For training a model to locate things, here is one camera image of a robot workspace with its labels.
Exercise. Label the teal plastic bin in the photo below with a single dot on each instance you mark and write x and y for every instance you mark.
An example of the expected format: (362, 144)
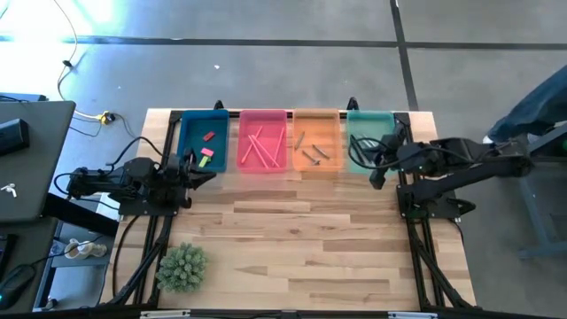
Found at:
(370, 122)

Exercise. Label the grey-blue metal cart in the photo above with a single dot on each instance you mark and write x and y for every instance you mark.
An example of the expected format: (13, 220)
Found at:
(527, 212)

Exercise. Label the black aluminium table frame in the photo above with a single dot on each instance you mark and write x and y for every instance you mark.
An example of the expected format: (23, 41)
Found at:
(416, 257)

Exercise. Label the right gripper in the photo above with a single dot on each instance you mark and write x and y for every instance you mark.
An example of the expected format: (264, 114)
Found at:
(394, 153)

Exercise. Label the blue plastic bin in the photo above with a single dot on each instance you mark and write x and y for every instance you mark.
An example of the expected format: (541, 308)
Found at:
(195, 128)

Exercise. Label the grey crayon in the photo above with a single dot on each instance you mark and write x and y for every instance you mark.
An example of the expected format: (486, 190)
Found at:
(310, 157)
(320, 151)
(300, 140)

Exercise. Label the small white object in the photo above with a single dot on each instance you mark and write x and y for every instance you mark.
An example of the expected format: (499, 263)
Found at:
(9, 189)

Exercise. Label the person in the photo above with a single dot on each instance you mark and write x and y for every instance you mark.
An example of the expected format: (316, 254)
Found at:
(531, 111)

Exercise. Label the green artificial plant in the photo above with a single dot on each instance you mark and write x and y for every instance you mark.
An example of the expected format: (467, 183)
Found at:
(181, 268)

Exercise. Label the yellow eraser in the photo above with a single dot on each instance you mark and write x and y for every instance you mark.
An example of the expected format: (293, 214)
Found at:
(204, 162)

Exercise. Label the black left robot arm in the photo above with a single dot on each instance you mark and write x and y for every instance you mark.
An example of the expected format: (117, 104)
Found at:
(111, 181)

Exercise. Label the white box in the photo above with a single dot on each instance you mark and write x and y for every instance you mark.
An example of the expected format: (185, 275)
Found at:
(108, 201)

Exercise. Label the red eraser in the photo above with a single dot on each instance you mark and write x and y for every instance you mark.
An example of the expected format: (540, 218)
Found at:
(208, 136)

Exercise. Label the yellow power plug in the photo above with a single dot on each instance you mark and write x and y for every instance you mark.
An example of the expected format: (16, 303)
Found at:
(105, 117)

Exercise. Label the dark grey desk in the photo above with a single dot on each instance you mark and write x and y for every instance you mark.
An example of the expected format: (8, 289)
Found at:
(40, 168)

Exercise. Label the black box device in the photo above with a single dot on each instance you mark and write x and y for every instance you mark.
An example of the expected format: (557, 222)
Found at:
(13, 137)

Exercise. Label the black desk crossbar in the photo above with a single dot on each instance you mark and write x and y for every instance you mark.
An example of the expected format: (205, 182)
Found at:
(80, 217)

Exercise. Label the black computer mouse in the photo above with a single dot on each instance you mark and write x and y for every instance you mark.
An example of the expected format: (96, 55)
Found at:
(15, 283)

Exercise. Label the orange plastic bin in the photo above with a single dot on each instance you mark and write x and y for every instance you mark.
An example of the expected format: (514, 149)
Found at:
(316, 124)

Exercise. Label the pink plastic bin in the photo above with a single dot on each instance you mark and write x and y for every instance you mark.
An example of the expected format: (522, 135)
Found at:
(266, 117)

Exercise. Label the pink eraser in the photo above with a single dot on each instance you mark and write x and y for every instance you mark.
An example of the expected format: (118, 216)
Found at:
(207, 152)

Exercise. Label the beige curled object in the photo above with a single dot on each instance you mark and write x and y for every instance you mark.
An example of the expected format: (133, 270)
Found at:
(84, 249)

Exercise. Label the silver metal bracket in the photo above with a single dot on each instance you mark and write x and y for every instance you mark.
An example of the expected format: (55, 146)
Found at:
(412, 315)
(165, 314)

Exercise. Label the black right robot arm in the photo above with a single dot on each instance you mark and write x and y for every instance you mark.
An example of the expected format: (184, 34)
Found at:
(478, 170)

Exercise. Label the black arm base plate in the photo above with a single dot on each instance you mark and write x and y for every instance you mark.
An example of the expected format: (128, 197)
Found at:
(447, 208)
(133, 212)

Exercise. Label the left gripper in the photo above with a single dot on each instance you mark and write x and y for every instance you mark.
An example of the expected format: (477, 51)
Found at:
(177, 175)

